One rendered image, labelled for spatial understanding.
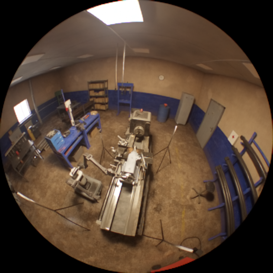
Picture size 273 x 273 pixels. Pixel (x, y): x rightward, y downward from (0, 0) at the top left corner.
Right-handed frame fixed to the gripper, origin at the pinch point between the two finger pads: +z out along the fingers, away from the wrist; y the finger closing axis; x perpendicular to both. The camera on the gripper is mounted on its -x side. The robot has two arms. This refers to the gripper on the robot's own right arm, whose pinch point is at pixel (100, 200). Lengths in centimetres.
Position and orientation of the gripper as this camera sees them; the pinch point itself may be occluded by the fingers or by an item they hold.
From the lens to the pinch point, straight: 182.6
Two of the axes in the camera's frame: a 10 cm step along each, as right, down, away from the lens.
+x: -8.8, 2.0, 4.3
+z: 4.1, 7.7, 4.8
